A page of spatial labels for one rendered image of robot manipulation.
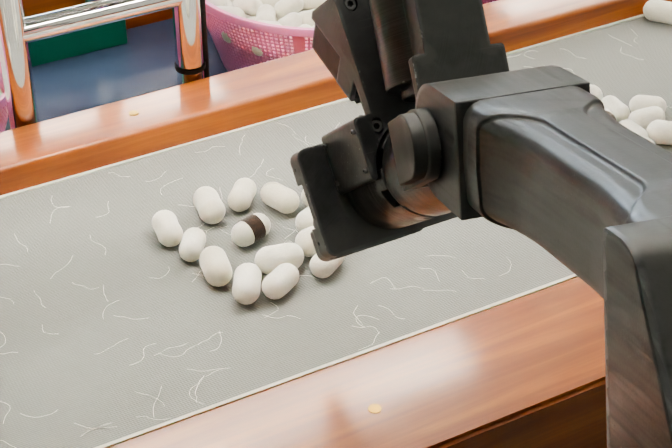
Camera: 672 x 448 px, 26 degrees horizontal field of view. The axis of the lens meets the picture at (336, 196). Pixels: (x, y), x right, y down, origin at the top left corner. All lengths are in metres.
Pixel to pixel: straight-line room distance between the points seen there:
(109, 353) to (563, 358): 0.31
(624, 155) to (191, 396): 0.46
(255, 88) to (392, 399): 0.40
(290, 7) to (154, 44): 0.16
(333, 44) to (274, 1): 0.61
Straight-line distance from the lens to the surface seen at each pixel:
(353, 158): 0.81
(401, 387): 0.94
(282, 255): 1.05
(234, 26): 1.35
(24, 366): 1.01
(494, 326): 0.99
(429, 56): 0.74
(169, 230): 1.09
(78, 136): 1.19
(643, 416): 0.50
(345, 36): 0.81
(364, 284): 1.06
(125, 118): 1.21
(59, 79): 1.45
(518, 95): 0.67
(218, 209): 1.11
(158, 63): 1.46
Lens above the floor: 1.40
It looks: 35 degrees down
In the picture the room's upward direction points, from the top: straight up
